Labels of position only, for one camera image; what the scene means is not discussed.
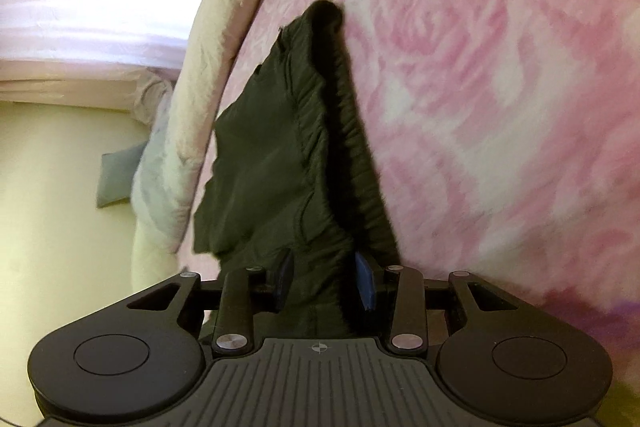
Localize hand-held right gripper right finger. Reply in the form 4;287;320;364
354;251;519;354

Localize black pants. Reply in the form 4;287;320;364
192;0;403;340

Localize pink floral blanket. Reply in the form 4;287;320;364
177;0;640;358

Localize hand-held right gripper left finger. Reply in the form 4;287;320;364
127;249;296;356

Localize cream and grey quilt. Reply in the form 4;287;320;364
131;0;306;295

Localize grey pillow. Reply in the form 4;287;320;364
96;144;148;208

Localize pink curtain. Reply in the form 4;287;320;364
0;59;173;120

